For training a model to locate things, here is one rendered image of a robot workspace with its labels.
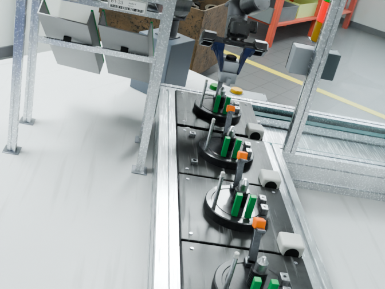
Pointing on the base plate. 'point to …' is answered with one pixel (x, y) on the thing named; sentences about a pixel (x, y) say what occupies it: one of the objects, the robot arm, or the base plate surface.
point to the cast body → (229, 70)
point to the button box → (242, 94)
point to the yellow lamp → (316, 31)
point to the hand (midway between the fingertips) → (231, 61)
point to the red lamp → (322, 11)
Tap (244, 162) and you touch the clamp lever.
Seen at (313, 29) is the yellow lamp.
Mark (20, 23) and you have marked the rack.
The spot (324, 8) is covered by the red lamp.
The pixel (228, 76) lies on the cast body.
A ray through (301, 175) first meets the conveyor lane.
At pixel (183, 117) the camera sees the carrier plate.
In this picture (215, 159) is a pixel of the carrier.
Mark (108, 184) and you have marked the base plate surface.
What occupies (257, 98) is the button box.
